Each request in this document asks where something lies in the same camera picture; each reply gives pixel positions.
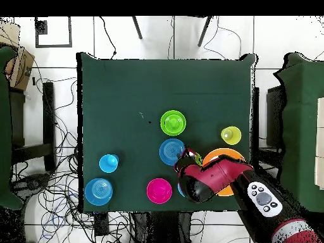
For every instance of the blue plastic bowl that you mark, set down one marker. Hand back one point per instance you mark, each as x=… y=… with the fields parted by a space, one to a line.
x=169 y=152
x=98 y=192

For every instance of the cyan plastic bowl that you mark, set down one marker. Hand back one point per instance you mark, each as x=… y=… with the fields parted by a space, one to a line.
x=180 y=189

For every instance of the large orange plastic bowl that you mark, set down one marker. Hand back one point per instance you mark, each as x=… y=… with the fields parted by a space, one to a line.
x=222 y=152

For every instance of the green plastic bowl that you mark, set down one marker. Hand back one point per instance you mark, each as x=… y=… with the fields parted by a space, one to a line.
x=164 y=130

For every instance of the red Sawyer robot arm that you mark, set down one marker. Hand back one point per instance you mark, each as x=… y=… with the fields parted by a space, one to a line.
x=215 y=174

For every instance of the pink plastic bowl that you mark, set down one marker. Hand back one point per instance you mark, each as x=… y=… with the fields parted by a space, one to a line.
x=159 y=191

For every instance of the yellow plastic cup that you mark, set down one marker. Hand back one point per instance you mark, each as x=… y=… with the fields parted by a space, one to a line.
x=235 y=138

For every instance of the dark green tablecloth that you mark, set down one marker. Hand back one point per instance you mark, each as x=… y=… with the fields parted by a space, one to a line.
x=164 y=88

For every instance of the blue plastic cup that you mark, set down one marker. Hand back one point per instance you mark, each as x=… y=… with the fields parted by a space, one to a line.
x=107 y=164

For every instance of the black equipment cabinet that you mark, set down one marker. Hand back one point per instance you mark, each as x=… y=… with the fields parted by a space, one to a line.
x=274 y=114

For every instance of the black power adapter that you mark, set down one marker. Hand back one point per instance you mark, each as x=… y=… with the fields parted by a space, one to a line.
x=101 y=225

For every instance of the green cloth side table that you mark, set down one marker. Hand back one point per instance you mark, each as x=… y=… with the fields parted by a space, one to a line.
x=3 y=126
x=301 y=126

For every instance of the black tripod leg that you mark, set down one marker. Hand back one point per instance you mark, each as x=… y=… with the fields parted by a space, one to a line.
x=204 y=31
x=137 y=29

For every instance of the white box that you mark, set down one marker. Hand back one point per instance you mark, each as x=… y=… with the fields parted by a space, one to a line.
x=320 y=152

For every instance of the black knobbed floor stand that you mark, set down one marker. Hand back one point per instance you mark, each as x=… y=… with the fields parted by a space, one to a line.
x=34 y=182

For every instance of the brown cardboard box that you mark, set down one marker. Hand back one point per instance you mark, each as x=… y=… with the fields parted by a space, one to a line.
x=21 y=68

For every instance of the pale cardboard box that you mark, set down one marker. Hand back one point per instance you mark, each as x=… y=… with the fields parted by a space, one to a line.
x=8 y=35

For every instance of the black bench frame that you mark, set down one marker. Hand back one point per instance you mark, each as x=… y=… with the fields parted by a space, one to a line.
x=48 y=114

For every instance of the black floor frame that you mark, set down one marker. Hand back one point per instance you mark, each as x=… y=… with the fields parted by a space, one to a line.
x=53 y=45

